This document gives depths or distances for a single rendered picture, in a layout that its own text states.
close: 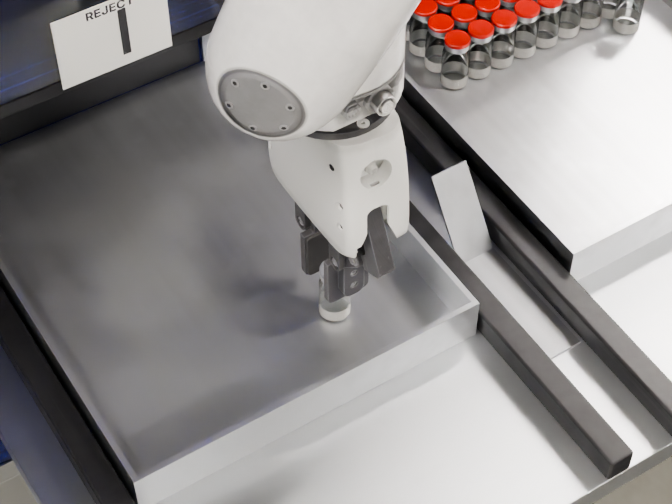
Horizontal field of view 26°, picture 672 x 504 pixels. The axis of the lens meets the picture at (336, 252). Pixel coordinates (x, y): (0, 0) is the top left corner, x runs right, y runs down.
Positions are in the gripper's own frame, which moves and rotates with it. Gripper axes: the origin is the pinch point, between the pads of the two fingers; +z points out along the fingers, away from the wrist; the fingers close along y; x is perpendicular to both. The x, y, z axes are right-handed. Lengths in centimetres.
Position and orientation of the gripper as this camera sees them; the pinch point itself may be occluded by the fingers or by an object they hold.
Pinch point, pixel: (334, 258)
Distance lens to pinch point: 97.2
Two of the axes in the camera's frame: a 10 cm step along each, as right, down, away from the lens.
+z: 0.1, 6.5, 7.6
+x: -8.5, 4.1, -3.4
